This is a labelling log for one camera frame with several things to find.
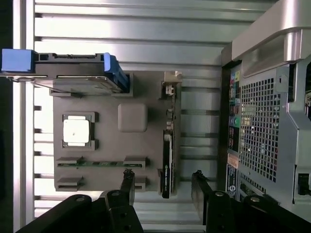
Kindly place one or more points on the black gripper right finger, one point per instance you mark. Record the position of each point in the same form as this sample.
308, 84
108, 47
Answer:
218, 211

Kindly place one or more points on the black and silver PC case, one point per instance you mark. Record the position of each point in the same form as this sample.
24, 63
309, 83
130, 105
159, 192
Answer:
267, 109

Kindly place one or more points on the hard disk in blue carrier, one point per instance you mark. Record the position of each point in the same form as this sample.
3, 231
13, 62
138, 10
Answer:
73, 68

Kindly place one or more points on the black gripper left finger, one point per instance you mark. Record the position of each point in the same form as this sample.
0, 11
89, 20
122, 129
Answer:
121, 213

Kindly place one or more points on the silver CPU chip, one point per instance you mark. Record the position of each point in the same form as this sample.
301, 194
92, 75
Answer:
76, 131

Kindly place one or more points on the grey parts rack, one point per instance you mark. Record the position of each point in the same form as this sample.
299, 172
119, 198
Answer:
109, 145

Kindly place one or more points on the green RAM stick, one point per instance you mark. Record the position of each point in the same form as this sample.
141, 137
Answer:
102, 164

